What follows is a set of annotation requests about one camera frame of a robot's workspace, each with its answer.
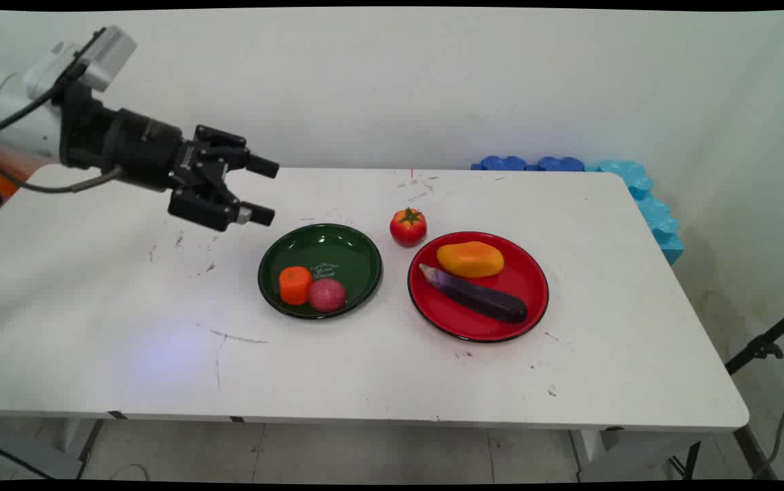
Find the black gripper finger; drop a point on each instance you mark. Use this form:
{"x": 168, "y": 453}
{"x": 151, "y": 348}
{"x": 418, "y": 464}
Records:
{"x": 204, "y": 203}
{"x": 228, "y": 151}

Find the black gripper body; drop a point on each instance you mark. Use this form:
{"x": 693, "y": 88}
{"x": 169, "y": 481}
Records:
{"x": 132, "y": 146}

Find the purple toy eggplant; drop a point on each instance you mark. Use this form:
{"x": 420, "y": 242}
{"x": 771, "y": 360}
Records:
{"x": 480, "y": 299}

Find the orange carrot piece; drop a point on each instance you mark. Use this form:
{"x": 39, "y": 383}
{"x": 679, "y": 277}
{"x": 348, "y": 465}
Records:
{"x": 295, "y": 285}

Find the orange object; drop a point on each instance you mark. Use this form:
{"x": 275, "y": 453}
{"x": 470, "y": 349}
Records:
{"x": 6, "y": 181}

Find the dark green plate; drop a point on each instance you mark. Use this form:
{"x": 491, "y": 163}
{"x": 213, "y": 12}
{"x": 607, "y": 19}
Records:
{"x": 337, "y": 256}

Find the reddish purple round vegetable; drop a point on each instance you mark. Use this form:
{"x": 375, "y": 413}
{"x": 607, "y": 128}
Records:
{"x": 327, "y": 294}

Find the red toy tomato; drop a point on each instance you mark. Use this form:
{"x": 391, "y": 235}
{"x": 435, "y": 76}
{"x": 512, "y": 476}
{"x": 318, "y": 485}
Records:
{"x": 408, "y": 228}

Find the orange toy mango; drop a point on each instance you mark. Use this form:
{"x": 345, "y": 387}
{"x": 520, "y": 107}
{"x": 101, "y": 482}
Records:
{"x": 470, "y": 260}

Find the white table leg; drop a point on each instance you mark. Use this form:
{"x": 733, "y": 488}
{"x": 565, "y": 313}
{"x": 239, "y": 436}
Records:
{"x": 81, "y": 443}
{"x": 610, "y": 457}

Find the dark blue foam piece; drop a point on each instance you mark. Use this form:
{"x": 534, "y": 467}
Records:
{"x": 503, "y": 164}
{"x": 560, "y": 164}

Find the red plate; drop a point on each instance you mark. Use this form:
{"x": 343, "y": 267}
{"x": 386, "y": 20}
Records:
{"x": 487, "y": 320}

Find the light blue foam mat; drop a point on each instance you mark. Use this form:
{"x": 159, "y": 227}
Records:
{"x": 651, "y": 204}

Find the black tripod leg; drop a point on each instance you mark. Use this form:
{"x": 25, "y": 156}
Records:
{"x": 763, "y": 346}

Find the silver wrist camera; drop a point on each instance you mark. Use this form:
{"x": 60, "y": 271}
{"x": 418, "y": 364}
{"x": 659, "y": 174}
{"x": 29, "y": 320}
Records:
{"x": 108, "y": 58}

